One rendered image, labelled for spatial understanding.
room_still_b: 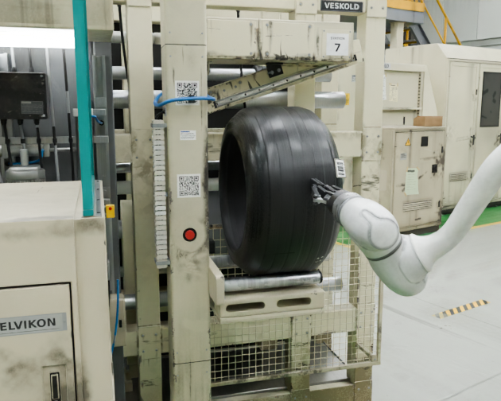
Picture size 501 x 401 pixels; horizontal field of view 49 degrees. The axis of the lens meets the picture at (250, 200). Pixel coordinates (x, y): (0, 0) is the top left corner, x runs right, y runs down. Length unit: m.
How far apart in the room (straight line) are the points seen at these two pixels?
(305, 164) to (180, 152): 0.39
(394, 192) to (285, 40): 4.34
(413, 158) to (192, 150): 4.89
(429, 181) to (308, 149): 5.09
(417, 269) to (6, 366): 0.91
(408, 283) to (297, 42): 1.07
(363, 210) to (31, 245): 0.72
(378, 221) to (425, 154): 5.38
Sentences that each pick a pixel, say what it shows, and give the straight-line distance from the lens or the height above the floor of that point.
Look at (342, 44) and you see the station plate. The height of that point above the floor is 1.70.
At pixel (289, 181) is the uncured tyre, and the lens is 1.66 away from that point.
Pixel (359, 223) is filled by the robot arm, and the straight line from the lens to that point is 1.30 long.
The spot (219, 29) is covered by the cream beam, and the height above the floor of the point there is 1.74.
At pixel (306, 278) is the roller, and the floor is 0.90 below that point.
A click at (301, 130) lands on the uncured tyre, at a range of 1.75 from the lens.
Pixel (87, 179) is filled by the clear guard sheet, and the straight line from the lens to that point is 1.05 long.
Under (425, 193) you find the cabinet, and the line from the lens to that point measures 6.71.
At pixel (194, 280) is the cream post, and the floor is 0.91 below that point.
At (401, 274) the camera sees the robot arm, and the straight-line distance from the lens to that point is 1.40.
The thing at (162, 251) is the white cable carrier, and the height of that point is 1.01.
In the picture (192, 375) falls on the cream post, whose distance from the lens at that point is 1.98.
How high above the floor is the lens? 1.47
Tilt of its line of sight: 10 degrees down
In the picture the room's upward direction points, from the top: straight up
